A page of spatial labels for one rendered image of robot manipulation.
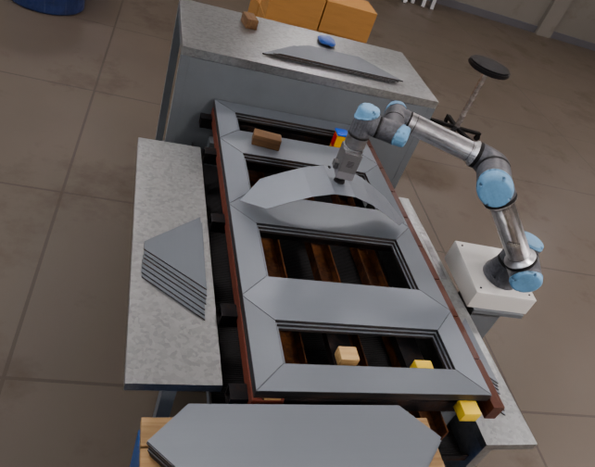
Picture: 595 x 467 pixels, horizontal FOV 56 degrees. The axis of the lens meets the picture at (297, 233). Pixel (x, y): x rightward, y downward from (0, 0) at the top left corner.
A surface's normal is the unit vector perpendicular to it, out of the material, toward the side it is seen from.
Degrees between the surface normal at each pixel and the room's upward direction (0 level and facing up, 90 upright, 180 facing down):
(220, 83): 90
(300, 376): 0
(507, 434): 0
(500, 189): 88
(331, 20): 90
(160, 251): 0
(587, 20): 90
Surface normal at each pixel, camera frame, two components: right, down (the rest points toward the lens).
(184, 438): 0.29, -0.74
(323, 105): 0.18, 0.66
